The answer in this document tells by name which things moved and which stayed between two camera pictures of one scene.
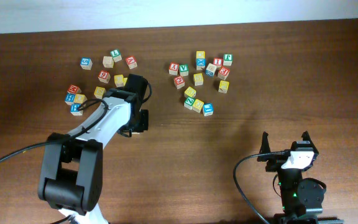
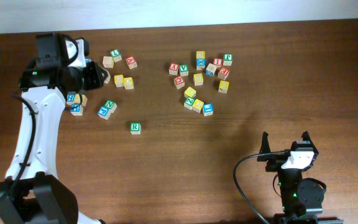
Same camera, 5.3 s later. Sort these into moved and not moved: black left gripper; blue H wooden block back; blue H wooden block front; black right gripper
Moved: black left gripper
Not moved: black right gripper; blue H wooden block front; blue H wooden block back
